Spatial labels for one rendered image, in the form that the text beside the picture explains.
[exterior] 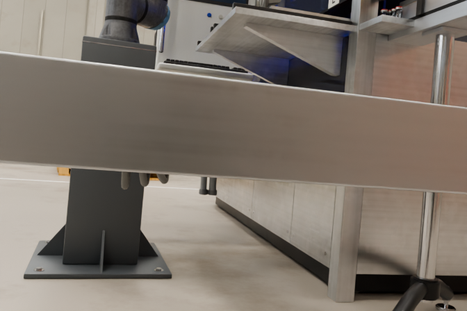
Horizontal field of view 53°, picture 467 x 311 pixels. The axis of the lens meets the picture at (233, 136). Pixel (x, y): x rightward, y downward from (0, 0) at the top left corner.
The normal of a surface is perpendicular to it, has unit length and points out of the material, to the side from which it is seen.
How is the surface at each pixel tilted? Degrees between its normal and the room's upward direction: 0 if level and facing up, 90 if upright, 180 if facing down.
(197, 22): 90
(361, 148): 90
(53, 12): 90
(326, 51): 90
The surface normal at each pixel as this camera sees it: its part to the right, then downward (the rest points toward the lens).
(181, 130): 0.25, 0.01
